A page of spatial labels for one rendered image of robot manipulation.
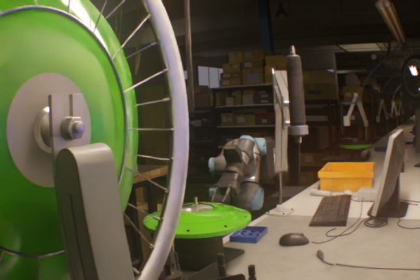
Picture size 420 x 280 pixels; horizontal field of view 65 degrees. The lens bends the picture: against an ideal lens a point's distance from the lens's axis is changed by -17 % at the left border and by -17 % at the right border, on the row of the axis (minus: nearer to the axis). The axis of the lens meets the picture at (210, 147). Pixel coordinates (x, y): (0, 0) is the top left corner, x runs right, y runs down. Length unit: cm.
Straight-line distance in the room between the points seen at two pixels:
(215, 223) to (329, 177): 111
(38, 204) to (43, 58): 12
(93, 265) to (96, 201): 5
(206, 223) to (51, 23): 78
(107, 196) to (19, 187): 8
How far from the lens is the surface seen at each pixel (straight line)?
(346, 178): 204
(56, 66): 34
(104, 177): 30
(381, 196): 145
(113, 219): 31
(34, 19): 34
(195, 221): 103
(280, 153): 154
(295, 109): 90
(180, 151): 53
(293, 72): 91
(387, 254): 120
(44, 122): 32
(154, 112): 825
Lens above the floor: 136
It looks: 5 degrees down
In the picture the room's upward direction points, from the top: 3 degrees counter-clockwise
